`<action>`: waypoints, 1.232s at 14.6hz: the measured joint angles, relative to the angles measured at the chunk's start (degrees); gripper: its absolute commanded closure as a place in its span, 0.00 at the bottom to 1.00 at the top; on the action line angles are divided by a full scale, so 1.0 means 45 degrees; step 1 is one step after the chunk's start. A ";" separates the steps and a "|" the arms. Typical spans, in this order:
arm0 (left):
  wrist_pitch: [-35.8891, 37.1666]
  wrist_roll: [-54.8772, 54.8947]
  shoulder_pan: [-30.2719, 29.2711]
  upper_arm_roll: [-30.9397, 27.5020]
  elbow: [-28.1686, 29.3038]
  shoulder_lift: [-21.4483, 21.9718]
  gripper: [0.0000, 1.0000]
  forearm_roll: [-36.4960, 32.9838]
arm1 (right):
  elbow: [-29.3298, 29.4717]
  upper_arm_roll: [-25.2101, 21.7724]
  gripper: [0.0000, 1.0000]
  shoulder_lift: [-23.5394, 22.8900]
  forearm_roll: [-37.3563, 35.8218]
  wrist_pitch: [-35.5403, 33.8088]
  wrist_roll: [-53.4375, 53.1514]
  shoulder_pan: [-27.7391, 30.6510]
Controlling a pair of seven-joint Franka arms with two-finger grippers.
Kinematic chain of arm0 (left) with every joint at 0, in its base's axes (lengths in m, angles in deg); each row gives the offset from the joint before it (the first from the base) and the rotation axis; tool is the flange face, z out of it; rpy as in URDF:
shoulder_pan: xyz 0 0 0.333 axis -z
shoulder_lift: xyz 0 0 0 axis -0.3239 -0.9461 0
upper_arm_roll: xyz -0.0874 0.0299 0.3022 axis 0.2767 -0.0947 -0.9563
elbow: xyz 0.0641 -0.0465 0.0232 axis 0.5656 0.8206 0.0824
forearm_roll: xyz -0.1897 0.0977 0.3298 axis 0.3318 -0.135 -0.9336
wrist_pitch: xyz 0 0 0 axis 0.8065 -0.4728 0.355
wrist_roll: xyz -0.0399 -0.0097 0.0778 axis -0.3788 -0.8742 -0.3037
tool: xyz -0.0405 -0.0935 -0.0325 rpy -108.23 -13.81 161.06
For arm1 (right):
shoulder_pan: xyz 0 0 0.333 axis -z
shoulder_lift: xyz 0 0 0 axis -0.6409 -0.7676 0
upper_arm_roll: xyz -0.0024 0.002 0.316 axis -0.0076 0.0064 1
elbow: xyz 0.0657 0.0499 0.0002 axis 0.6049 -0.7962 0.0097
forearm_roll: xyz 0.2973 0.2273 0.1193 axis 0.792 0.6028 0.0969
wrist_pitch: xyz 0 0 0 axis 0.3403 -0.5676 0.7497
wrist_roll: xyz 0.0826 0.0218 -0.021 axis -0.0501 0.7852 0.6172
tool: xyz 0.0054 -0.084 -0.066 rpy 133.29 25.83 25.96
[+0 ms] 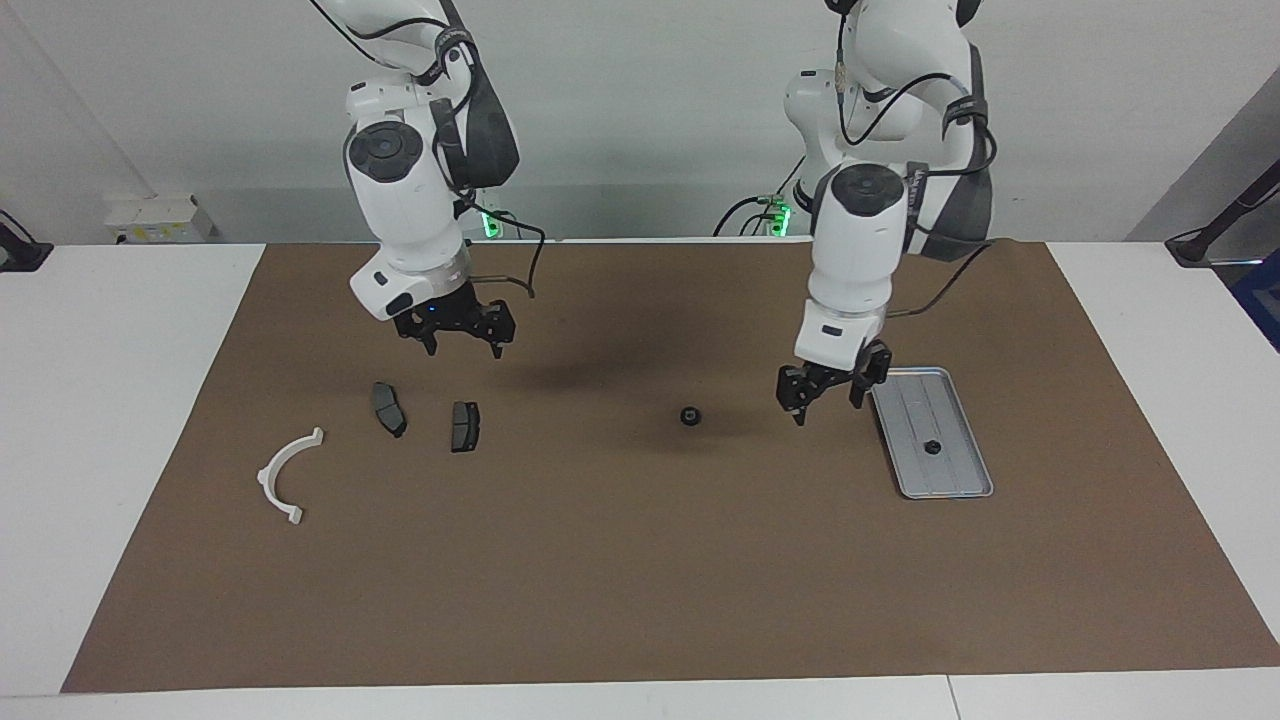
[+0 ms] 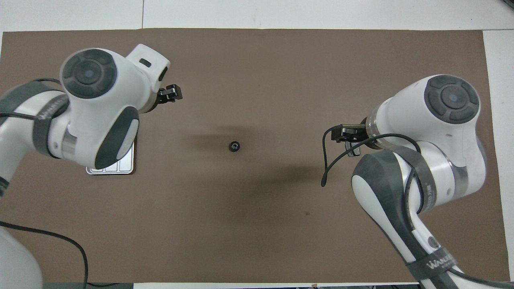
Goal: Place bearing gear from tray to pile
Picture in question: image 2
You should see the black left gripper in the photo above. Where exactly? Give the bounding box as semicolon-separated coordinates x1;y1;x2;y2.
152;84;183;108

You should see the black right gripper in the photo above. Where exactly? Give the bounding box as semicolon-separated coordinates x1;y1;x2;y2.
331;124;368;150

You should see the silver metal tray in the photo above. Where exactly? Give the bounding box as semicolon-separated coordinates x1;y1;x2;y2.
86;138;136;175

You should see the brown table mat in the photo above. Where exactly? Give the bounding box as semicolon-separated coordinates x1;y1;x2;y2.
0;28;510;283

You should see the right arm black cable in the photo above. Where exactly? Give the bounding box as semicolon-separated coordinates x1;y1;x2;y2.
321;125;423;213

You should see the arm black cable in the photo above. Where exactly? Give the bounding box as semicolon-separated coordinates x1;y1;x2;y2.
0;78;89;289
321;125;423;213

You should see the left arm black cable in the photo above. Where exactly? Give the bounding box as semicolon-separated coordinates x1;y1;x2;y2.
0;78;89;289

